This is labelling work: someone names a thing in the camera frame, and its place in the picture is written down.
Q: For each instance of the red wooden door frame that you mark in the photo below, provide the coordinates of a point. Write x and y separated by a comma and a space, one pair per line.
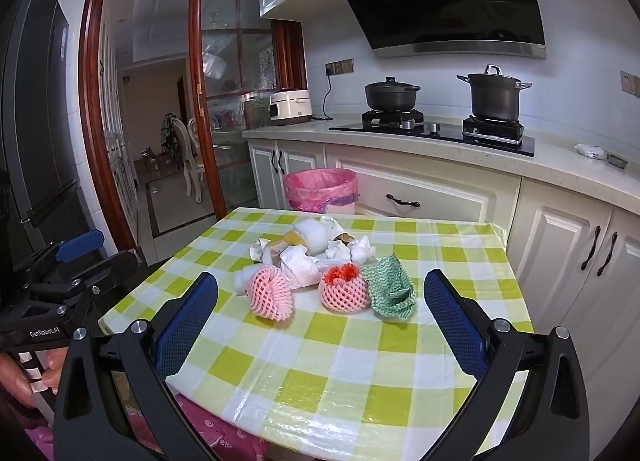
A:
90, 91

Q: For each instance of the pink foam net red insert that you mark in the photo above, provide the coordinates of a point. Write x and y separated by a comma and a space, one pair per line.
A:
345, 296

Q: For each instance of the green patterned wipe cloth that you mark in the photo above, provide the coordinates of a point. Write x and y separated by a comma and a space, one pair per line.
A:
387, 286

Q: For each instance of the black casserole pot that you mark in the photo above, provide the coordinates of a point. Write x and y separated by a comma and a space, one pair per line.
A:
390, 96

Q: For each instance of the dark patterned garment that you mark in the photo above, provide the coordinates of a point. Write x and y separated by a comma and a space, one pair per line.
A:
169, 136

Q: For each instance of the white dining chair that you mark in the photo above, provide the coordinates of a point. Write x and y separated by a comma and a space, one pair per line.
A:
192, 166
177, 166

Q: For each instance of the brown cardboard box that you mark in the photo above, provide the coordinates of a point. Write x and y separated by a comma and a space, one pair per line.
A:
152, 161

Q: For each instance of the white kitchen base cabinet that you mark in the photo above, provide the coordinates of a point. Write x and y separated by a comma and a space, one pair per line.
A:
550, 251

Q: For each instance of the black glass gas hob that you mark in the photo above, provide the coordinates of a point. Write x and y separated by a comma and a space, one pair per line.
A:
450, 133

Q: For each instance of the pink foam fruit net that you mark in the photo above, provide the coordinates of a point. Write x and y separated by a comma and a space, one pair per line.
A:
270, 291

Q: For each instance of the large white tissue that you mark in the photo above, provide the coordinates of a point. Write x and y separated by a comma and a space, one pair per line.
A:
300, 266

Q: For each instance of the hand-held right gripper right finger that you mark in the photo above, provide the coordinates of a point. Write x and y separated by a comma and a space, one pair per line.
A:
452, 321

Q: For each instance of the white bin with pink bag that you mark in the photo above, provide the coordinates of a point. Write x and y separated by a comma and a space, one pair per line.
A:
320, 191

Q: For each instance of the sliding glass door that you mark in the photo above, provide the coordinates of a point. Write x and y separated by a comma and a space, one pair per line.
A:
225, 66

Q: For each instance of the white hallway cabinet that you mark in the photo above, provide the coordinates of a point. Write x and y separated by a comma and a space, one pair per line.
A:
117, 141

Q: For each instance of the small metal container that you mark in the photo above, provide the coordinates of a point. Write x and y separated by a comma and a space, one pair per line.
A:
616, 160

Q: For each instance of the white plastic bag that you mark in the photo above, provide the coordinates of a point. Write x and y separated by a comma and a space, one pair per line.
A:
590, 151

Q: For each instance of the white rice cooker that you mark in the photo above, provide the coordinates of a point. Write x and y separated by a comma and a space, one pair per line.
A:
292, 108

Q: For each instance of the white drawer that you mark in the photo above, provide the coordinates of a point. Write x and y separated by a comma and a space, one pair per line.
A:
440, 191

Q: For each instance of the brown cardboard piece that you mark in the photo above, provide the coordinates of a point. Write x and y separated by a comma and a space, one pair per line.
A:
285, 246

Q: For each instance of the steel stockpot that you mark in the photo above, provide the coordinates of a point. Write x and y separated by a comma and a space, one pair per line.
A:
492, 96

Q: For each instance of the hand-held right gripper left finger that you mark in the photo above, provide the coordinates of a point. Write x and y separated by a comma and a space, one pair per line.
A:
187, 316

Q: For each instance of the green checked tablecloth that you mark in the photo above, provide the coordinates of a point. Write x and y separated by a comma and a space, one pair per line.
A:
310, 366

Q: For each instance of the white paper piece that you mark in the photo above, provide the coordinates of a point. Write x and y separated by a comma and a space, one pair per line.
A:
260, 248

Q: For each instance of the wall socket panel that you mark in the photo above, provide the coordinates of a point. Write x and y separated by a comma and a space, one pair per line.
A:
342, 66

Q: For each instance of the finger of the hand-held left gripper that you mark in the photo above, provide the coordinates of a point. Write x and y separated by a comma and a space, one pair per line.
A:
112, 268
80, 245

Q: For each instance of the white foam wrap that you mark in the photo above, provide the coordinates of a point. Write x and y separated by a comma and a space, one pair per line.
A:
315, 236

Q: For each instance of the pink printed clothing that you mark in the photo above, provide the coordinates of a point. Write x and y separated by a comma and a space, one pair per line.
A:
220, 436

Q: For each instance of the person's left hand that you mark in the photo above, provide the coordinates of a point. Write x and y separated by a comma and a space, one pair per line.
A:
22, 381

